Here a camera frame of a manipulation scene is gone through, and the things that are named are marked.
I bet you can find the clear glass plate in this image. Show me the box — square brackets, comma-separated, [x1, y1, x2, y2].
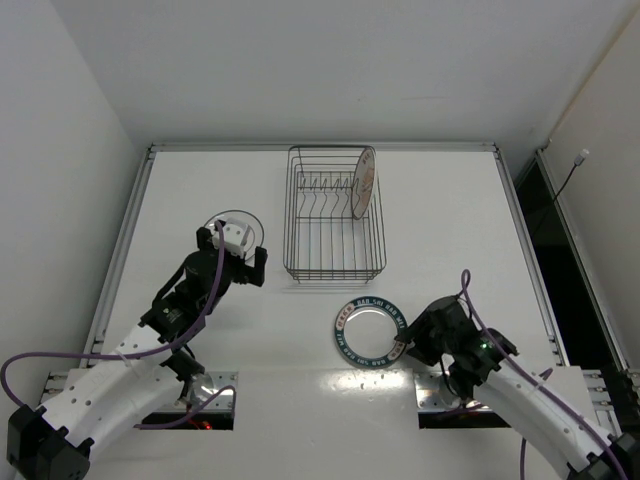
[204, 209, 265, 262]

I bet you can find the green rimmed white plate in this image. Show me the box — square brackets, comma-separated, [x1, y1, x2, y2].
[333, 296, 407, 369]

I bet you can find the orange sunburst white plate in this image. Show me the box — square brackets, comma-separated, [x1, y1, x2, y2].
[350, 147, 376, 219]

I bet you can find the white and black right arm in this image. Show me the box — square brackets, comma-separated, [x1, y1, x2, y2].
[396, 295, 639, 479]

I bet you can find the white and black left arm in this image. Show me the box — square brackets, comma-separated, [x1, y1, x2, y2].
[6, 217, 268, 479]

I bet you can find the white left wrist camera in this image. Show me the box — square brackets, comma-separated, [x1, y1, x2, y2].
[209, 218, 255, 259]

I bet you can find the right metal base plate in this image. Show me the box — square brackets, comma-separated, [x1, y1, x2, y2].
[413, 370, 491, 415]

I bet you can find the metal base plate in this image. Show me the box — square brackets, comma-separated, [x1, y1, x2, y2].
[413, 370, 491, 415]
[39, 369, 239, 414]

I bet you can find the grey wire dish rack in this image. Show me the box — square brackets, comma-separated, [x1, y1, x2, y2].
[283, 145, 387, 284]

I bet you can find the aluminium table frame rail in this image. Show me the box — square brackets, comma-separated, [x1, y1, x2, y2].
[82, 142, 640, 480]

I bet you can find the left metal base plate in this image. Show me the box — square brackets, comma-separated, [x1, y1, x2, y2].
[39, 369, 239, 414]

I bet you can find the black wall cable with plug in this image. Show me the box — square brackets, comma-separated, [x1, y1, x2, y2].
[552, 147, 591, 201]

